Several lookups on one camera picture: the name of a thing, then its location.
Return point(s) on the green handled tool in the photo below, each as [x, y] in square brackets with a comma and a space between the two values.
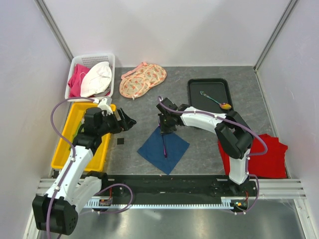
[79, 127]

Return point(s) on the purple metal fork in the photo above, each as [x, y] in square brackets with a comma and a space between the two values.
[164, 145]

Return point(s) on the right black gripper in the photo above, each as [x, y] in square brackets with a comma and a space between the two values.
[163, 129]

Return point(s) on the white toothed cable duct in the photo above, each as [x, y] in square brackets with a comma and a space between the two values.
[99, 203]

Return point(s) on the black plastic tray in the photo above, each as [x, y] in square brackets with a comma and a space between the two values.
[209, 99]

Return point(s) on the iridescent gold spoon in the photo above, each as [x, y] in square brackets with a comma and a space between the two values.
[224, 106]

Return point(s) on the red folded cloth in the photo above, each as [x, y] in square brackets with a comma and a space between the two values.
[270, 165]

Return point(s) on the blue paper napkin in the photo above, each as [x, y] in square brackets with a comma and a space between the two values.
[152, 150]

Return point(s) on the white cloth cap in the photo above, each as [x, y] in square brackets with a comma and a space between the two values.
[97, 80]

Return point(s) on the white perforated basket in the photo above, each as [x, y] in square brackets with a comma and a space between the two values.
[89, 61]

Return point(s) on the small black square marker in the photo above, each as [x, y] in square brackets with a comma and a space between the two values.
[120, 141]

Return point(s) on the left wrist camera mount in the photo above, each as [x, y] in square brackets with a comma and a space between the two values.
[105, 107]

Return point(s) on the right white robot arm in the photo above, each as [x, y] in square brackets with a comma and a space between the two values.
[232, 132]

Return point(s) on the patterned peach oven mitt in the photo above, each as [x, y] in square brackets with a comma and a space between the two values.
[139, 81]

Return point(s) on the pink cloth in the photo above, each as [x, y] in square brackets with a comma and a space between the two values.
[76, 79]

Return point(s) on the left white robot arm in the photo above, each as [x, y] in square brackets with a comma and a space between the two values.
[57, 211]

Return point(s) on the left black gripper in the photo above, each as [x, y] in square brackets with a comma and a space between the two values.
[127, 122]

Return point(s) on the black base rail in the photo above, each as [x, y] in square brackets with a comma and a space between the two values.
[212, 185]

